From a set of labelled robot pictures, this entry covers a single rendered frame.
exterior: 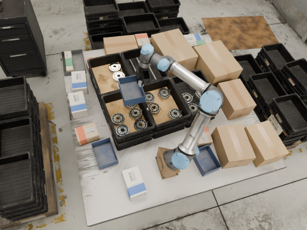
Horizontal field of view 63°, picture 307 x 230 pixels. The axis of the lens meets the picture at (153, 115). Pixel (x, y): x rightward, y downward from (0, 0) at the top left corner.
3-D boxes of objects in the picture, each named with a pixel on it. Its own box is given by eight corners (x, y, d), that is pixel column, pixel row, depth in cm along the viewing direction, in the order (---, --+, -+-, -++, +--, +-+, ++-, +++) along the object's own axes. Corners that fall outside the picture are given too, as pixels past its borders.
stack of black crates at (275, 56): (284, 83, 328) (299, 65, 299) (264, 87, 321) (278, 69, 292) (268, 61, 347) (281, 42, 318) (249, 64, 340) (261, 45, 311)
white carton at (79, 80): (88, 94, 222) (87, 88, 214) (74, 96, 220) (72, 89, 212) (86, 76, 232) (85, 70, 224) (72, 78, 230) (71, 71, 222)
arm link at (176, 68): (230, 93, 159) (169, 50, 168) (227, 96, 150) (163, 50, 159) (219, 107, 164) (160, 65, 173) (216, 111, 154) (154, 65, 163)
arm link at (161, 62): (173, 60, 158) (159, 51, 160) (167, 61, 148) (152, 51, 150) (167, 71, 161) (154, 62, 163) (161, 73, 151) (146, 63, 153)
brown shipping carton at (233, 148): (247, 165, 201) (256, 157, 187) (221, 169, 197) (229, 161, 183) (234, 132, 216) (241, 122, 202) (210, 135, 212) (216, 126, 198)
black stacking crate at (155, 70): (167, 86, 222) (169, 77, 212) (135, 94, 213) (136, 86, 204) (150, 54, 239) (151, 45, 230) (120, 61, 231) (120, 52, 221)
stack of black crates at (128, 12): (142, 22, 365) (144, 0, 336) (148, 35, 350) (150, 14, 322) (115, 24, 355) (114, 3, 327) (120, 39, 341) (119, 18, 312)
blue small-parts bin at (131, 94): (145, 101, 179) (145, 96, 173) (124, 106, 176) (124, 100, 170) (137, 81, 189) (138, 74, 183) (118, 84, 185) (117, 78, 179)
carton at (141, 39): (150, 49, 248) (150, 44, 241) (138, 51, 245) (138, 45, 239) (145, 39, 255) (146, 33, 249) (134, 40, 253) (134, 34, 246)
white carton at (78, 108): (88, 115, 211) (87, 110, 203) (73, 118, 208) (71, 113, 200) (83, 96, 220) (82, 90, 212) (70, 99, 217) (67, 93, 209)
